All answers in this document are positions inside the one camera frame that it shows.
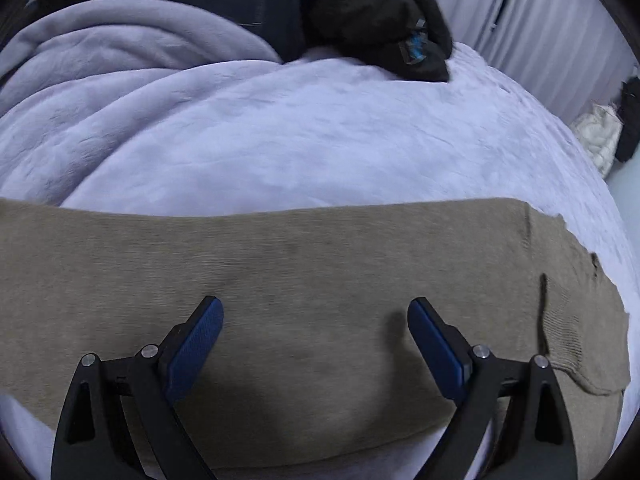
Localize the olive brown knit sweater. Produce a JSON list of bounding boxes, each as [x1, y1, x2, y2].
[[1, 200, 632, 477]]

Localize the cream puffer jacket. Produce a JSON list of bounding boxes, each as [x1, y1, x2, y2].
[[570, 103, 623, 179]]

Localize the lavender plush bed blanket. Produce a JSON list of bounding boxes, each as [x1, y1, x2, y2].
[[1, 0, 639, 479]]

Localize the black hanging coat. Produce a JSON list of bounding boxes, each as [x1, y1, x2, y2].
[[615, 76, 640, 162]]

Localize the white pleated curtain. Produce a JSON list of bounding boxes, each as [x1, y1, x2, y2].
[[437, 0, 639, 124]]

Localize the black jacket with badge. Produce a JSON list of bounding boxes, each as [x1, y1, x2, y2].
[[299, 0, 454, 82]]

